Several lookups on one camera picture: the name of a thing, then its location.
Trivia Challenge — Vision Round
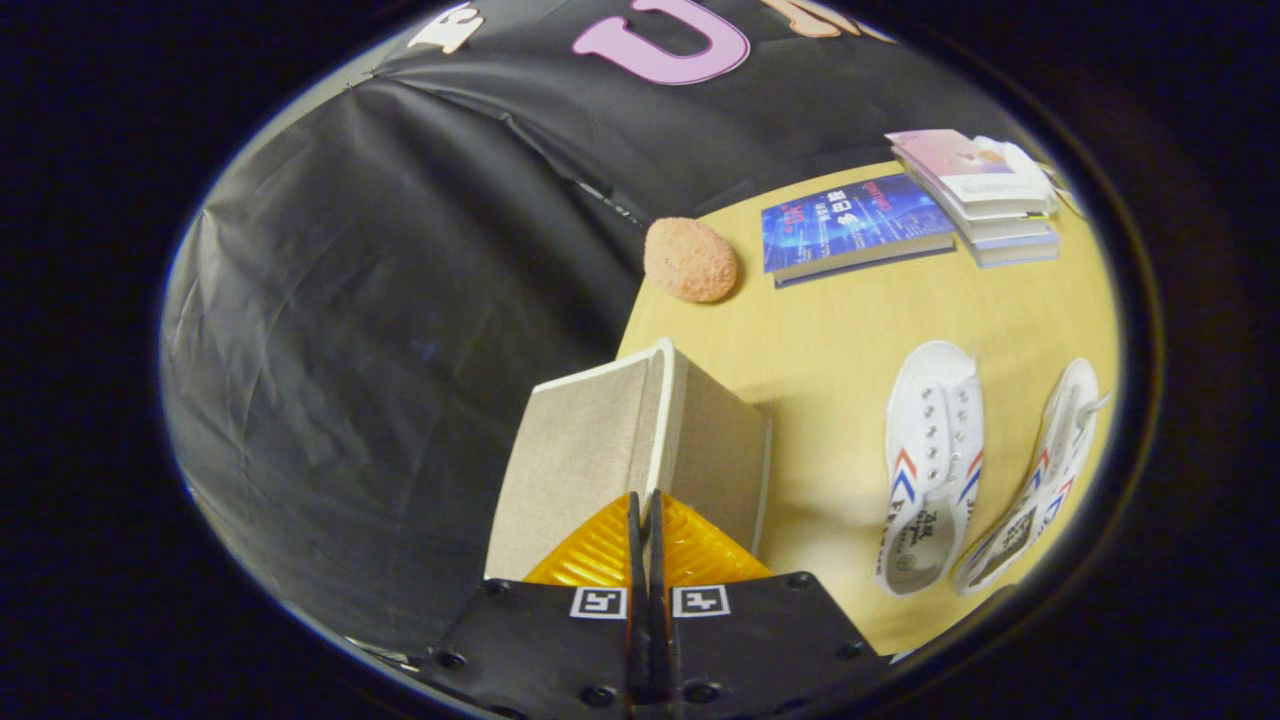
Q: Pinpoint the pink cover book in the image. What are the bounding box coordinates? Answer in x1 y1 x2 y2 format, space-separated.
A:
885 128 1053 211

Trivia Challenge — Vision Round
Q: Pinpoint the black backdrop cloth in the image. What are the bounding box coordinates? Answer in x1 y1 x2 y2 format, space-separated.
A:
160 0 1013 663

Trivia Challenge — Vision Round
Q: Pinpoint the white cover book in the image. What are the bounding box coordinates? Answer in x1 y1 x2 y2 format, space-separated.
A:
945 205 1058 244

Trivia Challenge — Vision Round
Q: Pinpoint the white canvas shoe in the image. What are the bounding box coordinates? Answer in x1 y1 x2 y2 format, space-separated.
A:
875 340 987 599
950 358 1113 599

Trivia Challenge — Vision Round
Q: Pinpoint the orange sponge ball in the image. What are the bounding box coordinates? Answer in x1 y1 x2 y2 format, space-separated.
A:
643 217 740 304

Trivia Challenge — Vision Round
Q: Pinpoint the beige fabric storage box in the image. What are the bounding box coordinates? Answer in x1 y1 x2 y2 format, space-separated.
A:
484 338 773 583

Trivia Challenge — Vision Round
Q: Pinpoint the pale blue edged book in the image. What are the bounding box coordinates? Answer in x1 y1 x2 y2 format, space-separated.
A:
968 234 1062 270

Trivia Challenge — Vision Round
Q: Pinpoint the blue cover book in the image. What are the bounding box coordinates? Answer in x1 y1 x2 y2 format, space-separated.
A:
760 173 958 289

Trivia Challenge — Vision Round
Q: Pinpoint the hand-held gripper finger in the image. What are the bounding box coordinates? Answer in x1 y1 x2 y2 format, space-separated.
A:
648 489 893 720
415 490 649 720

